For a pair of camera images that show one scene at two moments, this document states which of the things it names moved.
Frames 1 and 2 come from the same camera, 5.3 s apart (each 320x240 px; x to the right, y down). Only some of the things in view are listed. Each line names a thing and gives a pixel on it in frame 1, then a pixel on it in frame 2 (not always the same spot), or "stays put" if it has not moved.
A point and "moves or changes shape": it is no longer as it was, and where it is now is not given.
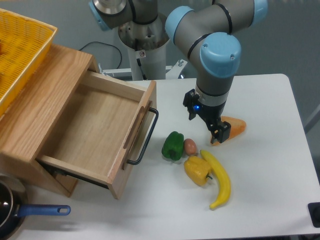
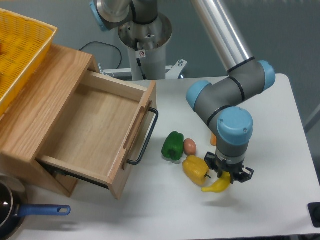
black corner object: [314, 209] stays put
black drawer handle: [135, 162] stays put
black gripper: [212, 114] to [233, 169]
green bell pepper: [173, 146] stays put
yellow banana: [227, 184] moves or changes shape
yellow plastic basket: [24, 44] stays put
